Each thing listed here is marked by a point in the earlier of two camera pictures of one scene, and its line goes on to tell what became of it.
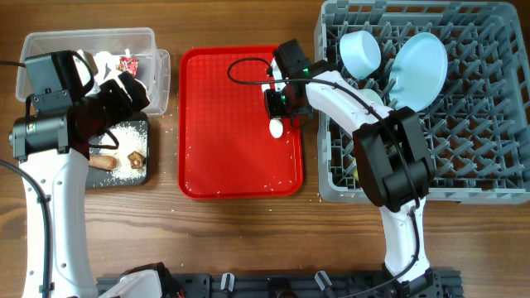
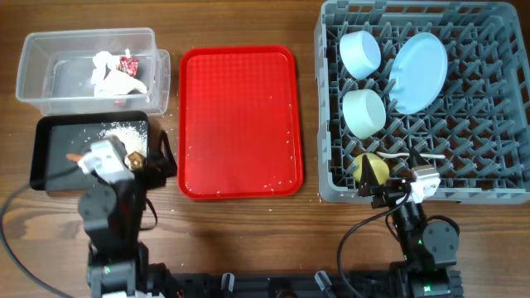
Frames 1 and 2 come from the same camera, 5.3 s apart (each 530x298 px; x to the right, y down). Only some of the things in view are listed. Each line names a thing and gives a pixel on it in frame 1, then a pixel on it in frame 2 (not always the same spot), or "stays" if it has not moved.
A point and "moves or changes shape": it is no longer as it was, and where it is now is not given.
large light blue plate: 417,72 stays
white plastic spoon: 276,128 moves or changes shape
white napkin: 105,67 stays
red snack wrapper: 128,64 stays
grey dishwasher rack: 477,128 stays
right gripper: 272,112 → 369,185
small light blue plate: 360,53 stays
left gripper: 123,106 → 162,161
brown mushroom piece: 137,160 stays
